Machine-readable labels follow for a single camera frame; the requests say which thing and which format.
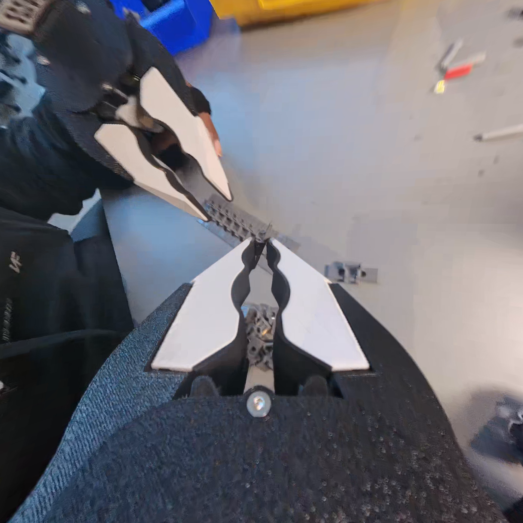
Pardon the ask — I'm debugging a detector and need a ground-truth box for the person's left hand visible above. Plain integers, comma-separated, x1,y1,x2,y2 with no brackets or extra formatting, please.
186,82,224,159

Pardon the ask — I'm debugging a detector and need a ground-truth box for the black yellow toy brick vehicle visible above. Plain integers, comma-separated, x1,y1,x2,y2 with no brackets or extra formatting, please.
470,392,523,466

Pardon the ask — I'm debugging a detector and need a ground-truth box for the pile of grey track pieces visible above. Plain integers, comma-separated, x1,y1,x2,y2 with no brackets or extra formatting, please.
241,303,279,372

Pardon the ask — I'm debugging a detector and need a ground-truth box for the yellow plastic bin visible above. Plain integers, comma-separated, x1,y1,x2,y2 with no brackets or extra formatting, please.
209,0,381,27

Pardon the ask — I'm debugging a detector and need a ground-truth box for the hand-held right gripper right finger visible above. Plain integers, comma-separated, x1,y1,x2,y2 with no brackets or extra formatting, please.
265,238,371,396

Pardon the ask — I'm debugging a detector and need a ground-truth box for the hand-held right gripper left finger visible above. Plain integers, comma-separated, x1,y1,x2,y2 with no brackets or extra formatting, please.
150,238,262,396

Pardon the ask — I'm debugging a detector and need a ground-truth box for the blue plastic bin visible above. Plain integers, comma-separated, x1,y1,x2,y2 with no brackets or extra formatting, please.
110,0,214,56

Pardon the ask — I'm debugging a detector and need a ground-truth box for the person's left forearm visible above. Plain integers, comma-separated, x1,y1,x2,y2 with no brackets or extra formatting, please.
0,94,133,221

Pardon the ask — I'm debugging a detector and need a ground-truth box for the grey toy track chain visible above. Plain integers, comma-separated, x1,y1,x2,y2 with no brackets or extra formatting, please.
198,194,302,252

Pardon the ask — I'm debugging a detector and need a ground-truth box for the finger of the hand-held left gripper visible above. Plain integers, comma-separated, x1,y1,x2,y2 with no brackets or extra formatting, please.
94,123,211,222
116,66,233,202

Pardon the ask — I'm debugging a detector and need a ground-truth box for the light grey desk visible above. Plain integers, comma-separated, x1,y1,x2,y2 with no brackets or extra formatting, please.
100,0,523,507

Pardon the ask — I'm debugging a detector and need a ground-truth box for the grey track link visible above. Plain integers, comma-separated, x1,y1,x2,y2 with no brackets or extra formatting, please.
251,223,273,270

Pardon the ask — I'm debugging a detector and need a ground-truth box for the red brick piece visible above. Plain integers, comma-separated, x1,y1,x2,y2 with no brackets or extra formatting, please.
443,63,475,81

